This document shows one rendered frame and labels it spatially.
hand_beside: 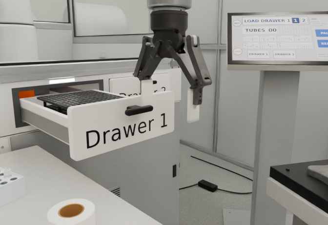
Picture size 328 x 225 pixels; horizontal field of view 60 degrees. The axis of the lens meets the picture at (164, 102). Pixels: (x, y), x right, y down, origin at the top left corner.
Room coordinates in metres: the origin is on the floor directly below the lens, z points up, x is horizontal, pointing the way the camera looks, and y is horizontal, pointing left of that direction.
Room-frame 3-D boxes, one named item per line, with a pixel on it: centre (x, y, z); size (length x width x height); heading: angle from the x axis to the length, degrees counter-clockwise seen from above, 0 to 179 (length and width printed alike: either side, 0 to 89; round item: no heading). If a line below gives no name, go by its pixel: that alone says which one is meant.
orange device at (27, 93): (1.13, 0.59, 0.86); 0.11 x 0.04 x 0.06; 135
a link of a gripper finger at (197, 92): (0.53, -0.07, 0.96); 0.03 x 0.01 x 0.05; 45
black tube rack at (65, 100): (0.78, 0.22, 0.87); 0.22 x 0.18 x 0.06; 45
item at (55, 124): (0.79, 0.23, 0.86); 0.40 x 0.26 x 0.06; 45
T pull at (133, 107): (0.62, 0.06, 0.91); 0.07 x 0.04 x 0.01; 135
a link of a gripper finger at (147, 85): (0.64, 0.04, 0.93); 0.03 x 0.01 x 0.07; 135
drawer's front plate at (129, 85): (1.09, 0.08, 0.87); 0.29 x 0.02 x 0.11; 135
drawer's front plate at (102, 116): (0.64, 0.08, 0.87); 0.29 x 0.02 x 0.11; 135
